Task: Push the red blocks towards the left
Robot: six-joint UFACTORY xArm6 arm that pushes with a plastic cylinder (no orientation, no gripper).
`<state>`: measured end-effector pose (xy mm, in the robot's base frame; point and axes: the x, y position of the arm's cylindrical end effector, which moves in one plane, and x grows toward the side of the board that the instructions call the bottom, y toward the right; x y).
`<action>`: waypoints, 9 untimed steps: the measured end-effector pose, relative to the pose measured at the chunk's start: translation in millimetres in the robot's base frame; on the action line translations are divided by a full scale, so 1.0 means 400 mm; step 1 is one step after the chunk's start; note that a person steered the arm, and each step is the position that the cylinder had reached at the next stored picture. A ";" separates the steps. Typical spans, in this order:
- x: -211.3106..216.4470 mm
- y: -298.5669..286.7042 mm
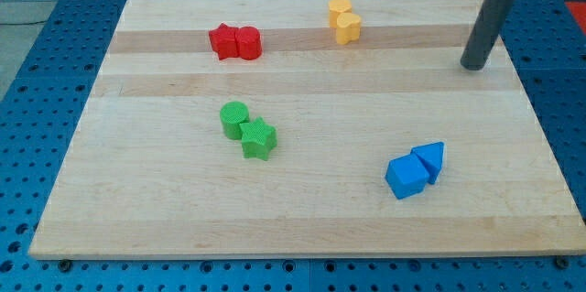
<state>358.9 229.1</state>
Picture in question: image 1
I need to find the wooden board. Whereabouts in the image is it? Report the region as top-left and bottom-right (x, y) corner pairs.
(29, 0), (585, 260)

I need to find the green star block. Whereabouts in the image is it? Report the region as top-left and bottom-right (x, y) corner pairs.
(240, 116), (277, 161)

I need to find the green cylinder block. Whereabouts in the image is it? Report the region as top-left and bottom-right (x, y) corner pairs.
(220, 101), (249, 140)

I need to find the red cylinder block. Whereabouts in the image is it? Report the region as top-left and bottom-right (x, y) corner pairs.
(235, 27), (263, 60)

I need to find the red star block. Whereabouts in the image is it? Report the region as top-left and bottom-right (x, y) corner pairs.
(208, 23), (239, 60)

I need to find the yellow heart block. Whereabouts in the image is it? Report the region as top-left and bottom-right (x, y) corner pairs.
(335, 13), (362, 45)

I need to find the blue cube block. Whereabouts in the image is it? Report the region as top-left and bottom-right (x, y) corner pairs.
(385, 154), (430, 200)

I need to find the yellow pentagon block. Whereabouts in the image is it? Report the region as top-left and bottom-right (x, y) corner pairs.
(328, 0), (353, 28)

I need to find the blue triangle block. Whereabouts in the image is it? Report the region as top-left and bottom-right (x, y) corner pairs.
(411, 141), (445, 185)

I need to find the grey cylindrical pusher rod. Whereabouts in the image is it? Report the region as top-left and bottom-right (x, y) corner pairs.
(460, 0), (515, 71)

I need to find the blue perforated table mat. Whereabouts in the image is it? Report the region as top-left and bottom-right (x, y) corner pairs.
(1, 0), (585, 291)

